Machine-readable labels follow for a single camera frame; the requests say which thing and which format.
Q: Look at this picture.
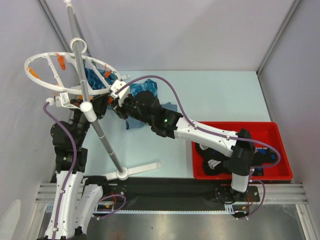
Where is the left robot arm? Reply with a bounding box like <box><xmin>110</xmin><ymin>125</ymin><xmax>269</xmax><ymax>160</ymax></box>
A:
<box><xmin>42</xmin><ymin>98</ymin><xmax>110</xmax><ymax>240</ymax></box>

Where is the orange clothespin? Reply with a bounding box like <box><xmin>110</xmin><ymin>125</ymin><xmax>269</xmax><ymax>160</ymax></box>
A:
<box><xmin>104</xmin><ymin>64</ymin><xmax>113</xmax><ymax>79</ymax></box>
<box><xmin>55</xmin><ymin>53</ymin><xmax>66</xmax><ymax>71</ymax></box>
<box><xmin>26</xmin><ymin>67</ymin><xmax>41</xmax><ymax>80</ymax></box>

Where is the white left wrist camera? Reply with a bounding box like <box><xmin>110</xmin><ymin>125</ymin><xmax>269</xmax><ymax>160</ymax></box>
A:
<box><xmin>46</xmin><ymin>91</ymin><xmax>77</xmax><ymax>109</ymax></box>

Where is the blue patterned cloth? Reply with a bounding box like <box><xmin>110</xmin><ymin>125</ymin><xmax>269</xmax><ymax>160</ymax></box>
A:
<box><xmin>83</xmin><ymin>66</ymin><xmax>159</xmax><ymax>101</ymax></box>

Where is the white round clip hanger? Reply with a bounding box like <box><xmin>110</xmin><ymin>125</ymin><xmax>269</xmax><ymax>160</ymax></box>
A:
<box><xmin>24</xmin><ymin>50</ymin><xmax>123</xmax><ymax>97</ymax></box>

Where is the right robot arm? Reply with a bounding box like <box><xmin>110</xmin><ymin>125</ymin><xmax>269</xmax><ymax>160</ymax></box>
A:
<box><xmin>108</xmin><ymin>90</ymin><xmax>255</xmax><ymax>201</ymax></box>

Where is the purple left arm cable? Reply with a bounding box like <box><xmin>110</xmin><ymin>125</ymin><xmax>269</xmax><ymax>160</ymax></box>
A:
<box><xmin>43</xmin><ymin>101</ymin><xmax>78</xmax><ymax>240</ymax></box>

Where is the aluminium rail frame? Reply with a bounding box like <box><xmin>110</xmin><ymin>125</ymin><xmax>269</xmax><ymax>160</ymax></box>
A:
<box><xmin>34</xmin><ymin>182</ymin><xmax>310</xmax><ymax>205</ymax></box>

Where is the grey stand pole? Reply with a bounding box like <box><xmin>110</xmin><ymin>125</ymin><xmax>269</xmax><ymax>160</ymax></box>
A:
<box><xmin>64</xmin><ymin>0</ymin><xmax>129</xmax><ymax>180</ymax></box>

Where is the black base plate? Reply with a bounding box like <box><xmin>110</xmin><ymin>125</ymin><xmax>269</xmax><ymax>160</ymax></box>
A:
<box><xmin>107</xmin><ymin>177</ymin><xmax>263</xmax><ymax>212</ymax></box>

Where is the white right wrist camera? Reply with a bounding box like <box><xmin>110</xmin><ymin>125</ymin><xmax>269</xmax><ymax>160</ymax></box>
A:
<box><xmin>110</xmin><ymin>79</ymin><xmax>130</xmax><ymax>107</ymax></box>

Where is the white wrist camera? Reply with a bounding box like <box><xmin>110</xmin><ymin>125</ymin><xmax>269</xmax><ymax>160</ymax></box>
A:
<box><xmin>110</xmin><ymin>79</ymin><xmax>130</xmax><ymax>107</ymax></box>
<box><xmin>46</xmin><ymin>91</ymin><xmax>77</xmax><ymax>109</ymax></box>

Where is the black sports sock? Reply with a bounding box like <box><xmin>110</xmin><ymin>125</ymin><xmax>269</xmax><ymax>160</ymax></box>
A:
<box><xmin>251</xmin><ymin>147</ymin><xmax>277</xmax><ymax>167</ymax></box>
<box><xmin>195</xmin><ymin>143</ymin><xmax>231</xmax><ymax>176</ymax></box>

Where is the red plastic tray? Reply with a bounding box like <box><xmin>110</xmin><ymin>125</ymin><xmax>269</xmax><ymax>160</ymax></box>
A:
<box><xmin>192</xmin><ymin>121</ymin><xmax>293</xmax><ymax>182</ymax></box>

